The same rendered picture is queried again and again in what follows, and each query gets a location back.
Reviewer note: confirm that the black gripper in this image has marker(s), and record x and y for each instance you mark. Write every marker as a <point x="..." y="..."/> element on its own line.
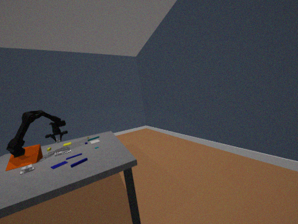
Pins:
<point x="56" y="132"/>

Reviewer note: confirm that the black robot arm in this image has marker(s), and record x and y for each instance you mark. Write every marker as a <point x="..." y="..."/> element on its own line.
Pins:
<point x="15" y="145"/>

